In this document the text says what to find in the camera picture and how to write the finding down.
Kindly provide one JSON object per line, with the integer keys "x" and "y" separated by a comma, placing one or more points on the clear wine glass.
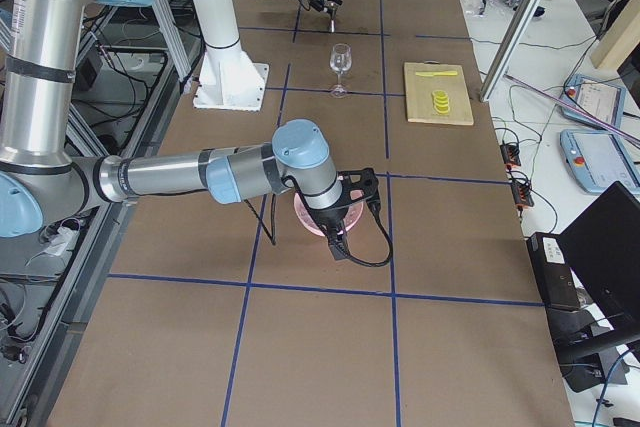
{"x": 340, "y": 64}

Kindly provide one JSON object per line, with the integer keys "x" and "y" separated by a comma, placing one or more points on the aluminium frame strut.
{"x": 520, "y": 21}

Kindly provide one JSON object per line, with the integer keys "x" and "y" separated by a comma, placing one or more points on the bamboo cutting board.
{"x": 419, "y": 98}

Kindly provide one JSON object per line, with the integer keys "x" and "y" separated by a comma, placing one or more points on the blue teach pendant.
{"x": 603, "y": 100}
{"x": 597, "y": 159}

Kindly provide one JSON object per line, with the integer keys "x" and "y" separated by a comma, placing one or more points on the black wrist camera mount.
{"x": 359, "y": 186}

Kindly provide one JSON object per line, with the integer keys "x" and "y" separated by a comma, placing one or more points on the steel cocktail jigger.
{"x": 331, "y": 11}

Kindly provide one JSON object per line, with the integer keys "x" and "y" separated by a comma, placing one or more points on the pink bowl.
{"x": 353, "y": 215}

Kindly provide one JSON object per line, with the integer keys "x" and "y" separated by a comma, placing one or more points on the orange connector block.
{"x": 510, "y": 153}
{"x": 521, "y": 192}

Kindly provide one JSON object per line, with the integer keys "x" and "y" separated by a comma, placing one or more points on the black box with label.
{"x": 552, "y": 273}

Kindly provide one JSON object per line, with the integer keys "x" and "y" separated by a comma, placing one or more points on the black laptop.
{"x": 602, "y": 248}

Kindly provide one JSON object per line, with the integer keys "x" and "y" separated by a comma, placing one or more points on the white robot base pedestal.
{"x": 228, "y": 78}

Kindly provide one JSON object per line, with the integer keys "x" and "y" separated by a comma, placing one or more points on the yellow plastic knife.
{"x": 431, "y": 74}

